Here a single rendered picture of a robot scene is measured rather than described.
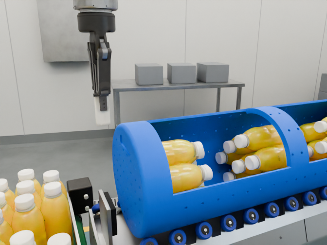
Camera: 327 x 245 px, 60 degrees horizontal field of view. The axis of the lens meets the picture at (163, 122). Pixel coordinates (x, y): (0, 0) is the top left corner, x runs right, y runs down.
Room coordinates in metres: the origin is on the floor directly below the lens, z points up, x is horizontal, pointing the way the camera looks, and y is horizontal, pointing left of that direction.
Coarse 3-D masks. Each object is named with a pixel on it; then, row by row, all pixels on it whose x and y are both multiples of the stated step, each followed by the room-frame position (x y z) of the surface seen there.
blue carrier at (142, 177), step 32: (128, 128) 0.62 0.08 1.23; (160, 128) 0.79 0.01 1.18; (192, 128) 0.85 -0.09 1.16; (224, 128) 0.91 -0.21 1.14; (288, 128) 0.73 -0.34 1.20; (128, 160) 0.61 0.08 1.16; (160, 160) 0.56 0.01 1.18; (288, 160) 0.68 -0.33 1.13; (320, 160) 0.72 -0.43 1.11; (128, 192) 0.62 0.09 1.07; (160, 192) 0.53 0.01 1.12; (192, 192) 0.55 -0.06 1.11; (224, 192) 0.59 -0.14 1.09; (256, 192) 0.63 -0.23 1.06; (288, 192) 0.70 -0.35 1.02; (128, 224) 0.63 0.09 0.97; (160, 224) 0.53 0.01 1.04
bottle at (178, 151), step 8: (168, 144) 0.67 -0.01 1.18; (176, 144) 0.67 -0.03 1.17; (184, 144) 0.68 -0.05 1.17; (192, 144) 0.70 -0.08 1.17; (168, 152) 0.65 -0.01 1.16; (176, 152) 0.66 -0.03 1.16; (184, 152) 0.66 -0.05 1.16; (192, 152) 0.68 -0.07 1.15; (168, 160) 0.64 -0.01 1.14; (176, 160) 0.65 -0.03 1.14; (184, 160) 0.66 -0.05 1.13
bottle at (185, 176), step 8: (176, 168) 0.63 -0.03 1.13; (184, 168) 0.63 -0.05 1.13; (192, 168) 0.63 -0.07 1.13; (200, 168) 0.66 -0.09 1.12; (176, 176) 0.60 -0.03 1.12; (184, 176) 0.61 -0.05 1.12; (192, 176) 0.62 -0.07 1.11; (200, 176) 0.63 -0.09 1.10; (176, 184) 0.60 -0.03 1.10; (184, 184) 0.61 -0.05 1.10; (192, 184) 0.61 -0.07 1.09; (176, 192) 0.61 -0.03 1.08
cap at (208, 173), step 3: (201, 165) 0.67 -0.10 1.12; (204, 165) 0.67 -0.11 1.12; (207, 165) 0.67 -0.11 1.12; (204, 168) 0.66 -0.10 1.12; (207, 168) 0.66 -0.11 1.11; (204, 171) 0.65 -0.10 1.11; (207, 171) 0.65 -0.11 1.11; (210, 171) 0.65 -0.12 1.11; (207, 174) 0.65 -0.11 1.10; (210, 174) 0.65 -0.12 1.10; (207, 177) 0.65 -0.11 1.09; (210, 177) 0.65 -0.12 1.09
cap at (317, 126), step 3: (315, 123) 0.92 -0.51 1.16; (318, 123) 0.91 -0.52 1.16; (321, 123) 0.90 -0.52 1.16; (324, 123) 0.89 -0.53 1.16; (315, 126) 0.91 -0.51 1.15; (318, 126) 0.90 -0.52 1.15; (321, 126) 0.89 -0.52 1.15; (324, 126) 0.89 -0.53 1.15; (315, 129) 0.91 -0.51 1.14; (318, 129) 0.90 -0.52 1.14; (321, 129) 0.89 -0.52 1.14; (324, 129) 0.89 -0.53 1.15; (318, 132) 0.90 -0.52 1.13; (321, 132) 0.89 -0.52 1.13
